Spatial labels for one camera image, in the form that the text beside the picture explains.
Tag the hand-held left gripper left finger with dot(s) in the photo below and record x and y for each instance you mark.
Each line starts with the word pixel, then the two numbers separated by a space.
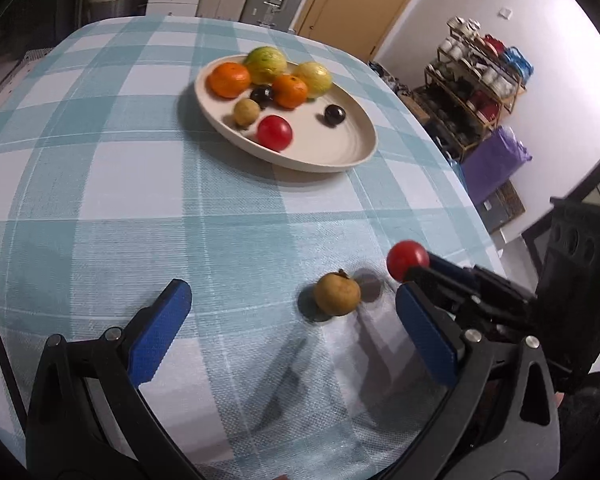
pixel 160 330

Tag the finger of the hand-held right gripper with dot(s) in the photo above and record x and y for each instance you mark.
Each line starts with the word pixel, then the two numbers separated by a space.
pixel 440 292
pixel 452 267

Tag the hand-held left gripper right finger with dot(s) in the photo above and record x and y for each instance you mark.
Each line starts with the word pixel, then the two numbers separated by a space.
pixel 425 335

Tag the red tomato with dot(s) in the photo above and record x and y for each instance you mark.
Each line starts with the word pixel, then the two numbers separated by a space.
pixel 274 132
pixel 406 259

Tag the brown round fruit with stem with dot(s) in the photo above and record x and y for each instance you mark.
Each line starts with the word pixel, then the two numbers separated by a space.
pixel 337 294

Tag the cream oval plate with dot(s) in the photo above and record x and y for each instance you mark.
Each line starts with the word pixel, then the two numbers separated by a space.
pixel 325 145

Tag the dark purple plum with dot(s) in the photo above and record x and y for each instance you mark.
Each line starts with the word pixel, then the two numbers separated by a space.
pixel 334 115
pixel 261 95

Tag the small brown fruit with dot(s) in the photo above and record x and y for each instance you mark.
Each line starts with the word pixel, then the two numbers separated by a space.
pixel 245 111

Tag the small orange tangerine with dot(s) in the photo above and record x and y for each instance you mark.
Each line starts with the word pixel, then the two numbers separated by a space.
pixel 290 91

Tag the large orange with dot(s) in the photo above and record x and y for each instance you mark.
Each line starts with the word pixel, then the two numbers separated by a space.
pixel 229 80

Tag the dark woven box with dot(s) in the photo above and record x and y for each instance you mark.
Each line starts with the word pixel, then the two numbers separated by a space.
pixel 502 205

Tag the purple bag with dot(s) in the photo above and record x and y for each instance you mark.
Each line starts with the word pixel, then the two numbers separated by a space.
pixel 495 165

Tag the teal checked tablecloth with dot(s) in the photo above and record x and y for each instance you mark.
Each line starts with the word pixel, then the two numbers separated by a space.
pixel 130 185

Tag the wooden shoe rack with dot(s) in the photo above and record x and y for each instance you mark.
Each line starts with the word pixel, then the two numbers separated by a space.
pixel 475 90

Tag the pile of shoes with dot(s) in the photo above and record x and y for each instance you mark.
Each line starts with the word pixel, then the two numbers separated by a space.
pixel 400 90

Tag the yellow green citrus fruit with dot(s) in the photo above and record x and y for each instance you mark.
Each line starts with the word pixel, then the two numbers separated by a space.
pixel 315 79
pixel 266 62

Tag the wooden door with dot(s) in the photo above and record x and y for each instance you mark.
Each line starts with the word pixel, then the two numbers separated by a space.
pixel 360 0

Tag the white light switch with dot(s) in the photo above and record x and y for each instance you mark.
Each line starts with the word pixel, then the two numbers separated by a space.
pixel 505 12

